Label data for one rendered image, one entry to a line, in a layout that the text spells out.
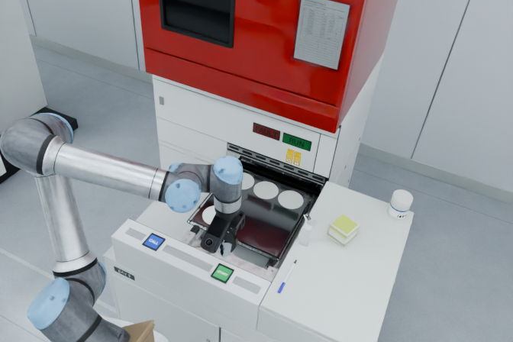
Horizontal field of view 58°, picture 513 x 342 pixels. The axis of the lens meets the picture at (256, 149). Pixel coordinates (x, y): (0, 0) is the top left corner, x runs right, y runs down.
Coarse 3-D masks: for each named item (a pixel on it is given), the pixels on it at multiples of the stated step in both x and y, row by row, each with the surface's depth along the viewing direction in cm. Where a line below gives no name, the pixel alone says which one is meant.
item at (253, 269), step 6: (198, 240) 165; (192, 246) 163; (216, 252) 162; (222, 258) 160; (228, 258) 160; (234, 258) 160; (234, 264) 158; (240, 264) 158; (246, 264) 158; (252, 264) 159; (246, 270) 156; (252, 270) 157; (258, 270) 157; (264, 270) 157
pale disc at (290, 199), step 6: (282, 192) 184; (288, 192) 184; (294, 192) 184; (282, 198) 181; (288, 198) 182; (294, 198) 182; (300, 198) 182; (282, 204) 179; (288, 204) 179; (294, 204) 180; (300, 204) 180
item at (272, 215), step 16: (256, 176) 190; (304, 192) 185; (240, 208) 176; (256, 208) 176; (272, 208) 177; (288, 208) 177; (304, 208) 179; (208, 224) 168; (256, 224) 170; (272, 224) 171; (288, 224) 171; (240, 240) 164; (256, 240) 164; (272, 240) 165
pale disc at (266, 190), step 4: (256, 184) 187; (260, 184) 187; (264, 184) 187; (268, 184) 187; (272, 184) 187; (256, 188) 185; (260, 188) 185; (264, 188) 185; (268, 188) 186; (272, 188) 186; (276, 188) 186; (256, 192) 183; (260, 192) 183; (264, 192) 183; (268, 192) 184; (272, 192) 184; (276, 192) 184; (260, 196) 182; (264, 196) 182; (268, 196) 182; (272, 196) 182
